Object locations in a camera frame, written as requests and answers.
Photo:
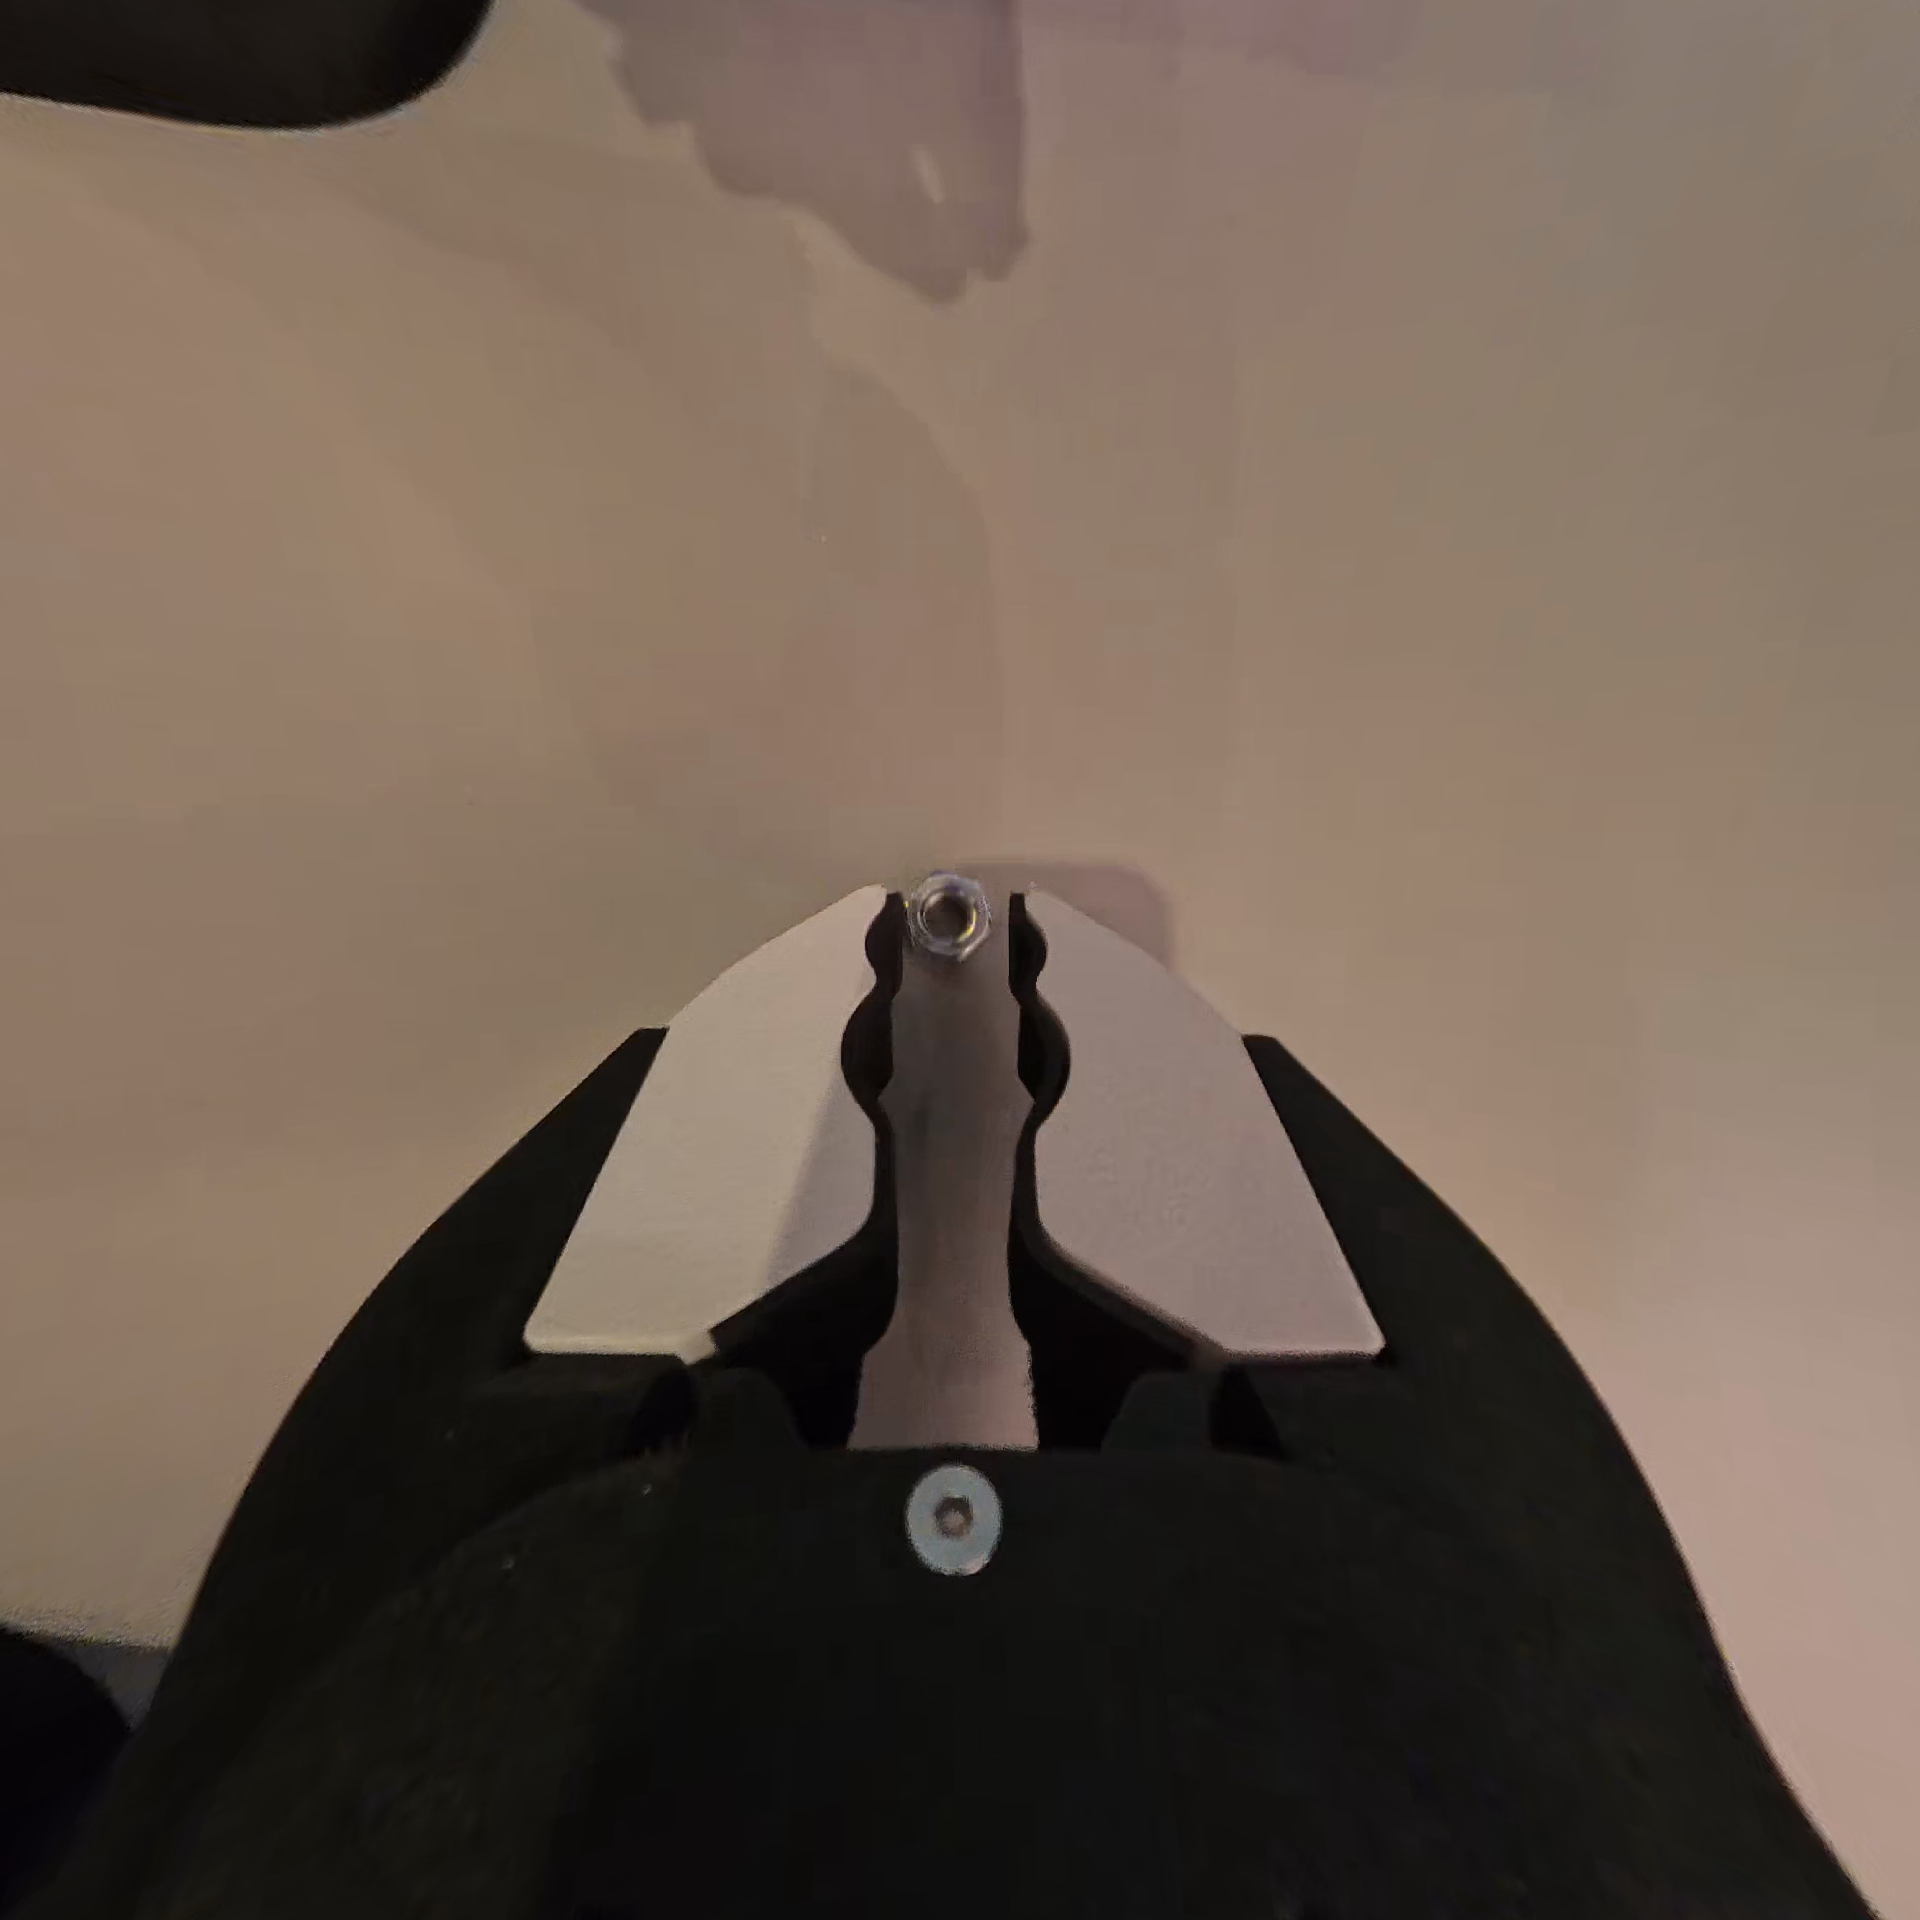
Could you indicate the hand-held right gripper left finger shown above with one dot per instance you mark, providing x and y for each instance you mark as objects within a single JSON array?
[{"x": 705, "y": 1184}]

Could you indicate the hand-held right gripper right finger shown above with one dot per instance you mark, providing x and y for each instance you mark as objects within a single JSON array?
[{"x": 1202, "y": 1184}]

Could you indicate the steel hex nut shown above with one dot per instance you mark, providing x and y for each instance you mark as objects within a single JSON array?
[{"x": 974, "y": 926}]

